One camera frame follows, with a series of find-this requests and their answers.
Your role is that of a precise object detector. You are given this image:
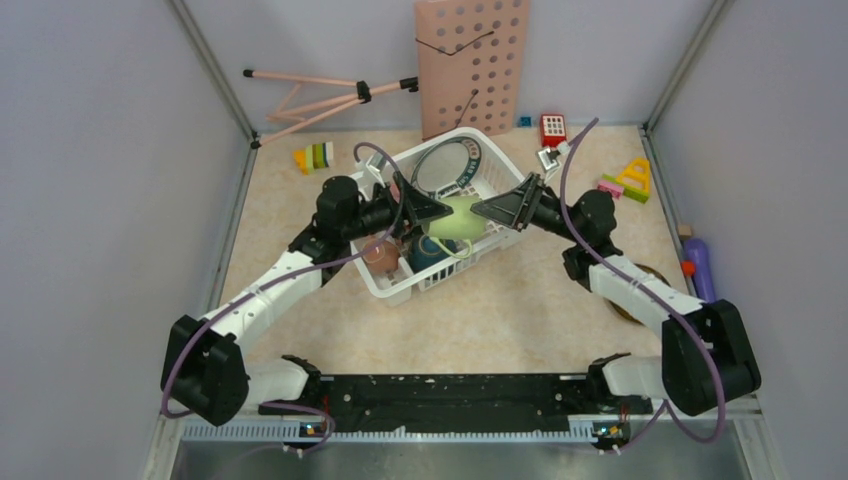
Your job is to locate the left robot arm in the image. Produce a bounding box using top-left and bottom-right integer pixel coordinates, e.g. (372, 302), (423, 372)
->
(161, 173), (453, 426)

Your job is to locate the pink mug white inside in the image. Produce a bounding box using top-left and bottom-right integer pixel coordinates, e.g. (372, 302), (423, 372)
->
(362, 236), (401, 276)

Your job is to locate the dark bowl beige inside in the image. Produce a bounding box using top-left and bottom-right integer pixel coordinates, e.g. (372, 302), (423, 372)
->
(406, 235), (451, 274)

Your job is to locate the pink pegboard panel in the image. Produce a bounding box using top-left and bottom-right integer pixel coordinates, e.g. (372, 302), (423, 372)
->
(413, 0), (532, 140)

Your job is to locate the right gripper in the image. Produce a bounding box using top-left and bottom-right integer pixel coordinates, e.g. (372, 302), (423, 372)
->
(472, 172), (584, 244)

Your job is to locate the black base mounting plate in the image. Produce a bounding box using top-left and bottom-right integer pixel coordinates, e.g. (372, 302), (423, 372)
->
(294, 373), (654, 416)

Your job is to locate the pink folding tripod stand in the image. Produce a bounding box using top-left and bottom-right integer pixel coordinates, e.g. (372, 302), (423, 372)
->
(242, 68), (420, 150)

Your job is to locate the small wooden cube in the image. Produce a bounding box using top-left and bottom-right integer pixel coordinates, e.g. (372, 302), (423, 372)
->
(677, 224), (694, 241)

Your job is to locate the white plate green rim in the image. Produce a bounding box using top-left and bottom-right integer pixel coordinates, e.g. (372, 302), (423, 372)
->
(410, 136), (482, 199)

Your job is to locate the small red toy ball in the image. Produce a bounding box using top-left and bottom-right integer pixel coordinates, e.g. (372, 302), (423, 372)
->
(681, 260), (696, 277)

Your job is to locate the orange saucer plate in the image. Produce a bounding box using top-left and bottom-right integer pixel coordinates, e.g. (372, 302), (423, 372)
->
(607, 263), (670, 324)

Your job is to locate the red toy block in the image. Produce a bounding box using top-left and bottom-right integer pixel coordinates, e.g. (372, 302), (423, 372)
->
(539, 113), (568, 148)

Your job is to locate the cream cup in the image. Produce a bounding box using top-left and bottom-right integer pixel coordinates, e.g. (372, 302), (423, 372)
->
(423, 195), (487, 259)

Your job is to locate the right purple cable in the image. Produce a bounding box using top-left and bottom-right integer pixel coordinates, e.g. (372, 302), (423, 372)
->
(559, 117), (728, 455)

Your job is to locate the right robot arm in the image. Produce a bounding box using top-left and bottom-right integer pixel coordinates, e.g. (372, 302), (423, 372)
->
(471, 174), (762, 416)

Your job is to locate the green toy brick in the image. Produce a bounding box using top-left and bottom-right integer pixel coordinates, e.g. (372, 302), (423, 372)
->
(602, 174), (650, 204)

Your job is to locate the yellow toy triangle block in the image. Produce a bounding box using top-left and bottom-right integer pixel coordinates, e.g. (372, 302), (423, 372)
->
(616, 158), (652, 194)

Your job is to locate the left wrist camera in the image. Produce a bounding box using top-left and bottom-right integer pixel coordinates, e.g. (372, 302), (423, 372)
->
(359, 152), (392, 190)

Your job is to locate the purple toy handle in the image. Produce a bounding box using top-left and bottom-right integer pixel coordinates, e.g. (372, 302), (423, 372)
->
(683, 238), (717, 302)

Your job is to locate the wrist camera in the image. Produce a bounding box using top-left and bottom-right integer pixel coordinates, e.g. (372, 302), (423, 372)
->
(536, 141), (571, 177)
(359, 152), (392, 190)

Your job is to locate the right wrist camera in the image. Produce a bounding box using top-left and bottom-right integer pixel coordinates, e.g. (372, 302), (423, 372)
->
(536, 141), (571, 177)

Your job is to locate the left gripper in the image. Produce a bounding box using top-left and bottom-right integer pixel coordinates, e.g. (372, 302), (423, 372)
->
(342, 170), (452, 242)

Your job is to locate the pink toy brick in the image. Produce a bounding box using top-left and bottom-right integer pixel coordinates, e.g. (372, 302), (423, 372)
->
(596, 180), (624, 199)

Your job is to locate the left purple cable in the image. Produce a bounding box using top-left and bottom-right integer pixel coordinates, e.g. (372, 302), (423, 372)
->
(160, 141), (407, 458)

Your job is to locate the purple cable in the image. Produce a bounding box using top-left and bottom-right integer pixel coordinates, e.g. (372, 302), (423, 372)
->
(160, 141), (407, 458)
(559, 117), (728, 455)

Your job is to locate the white plastic dish rack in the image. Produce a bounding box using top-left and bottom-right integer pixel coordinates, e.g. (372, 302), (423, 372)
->
(329, 127), (549, 308)

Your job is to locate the striped toy block stack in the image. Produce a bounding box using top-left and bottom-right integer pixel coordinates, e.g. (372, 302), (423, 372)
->
(292, 142), (335, 175)

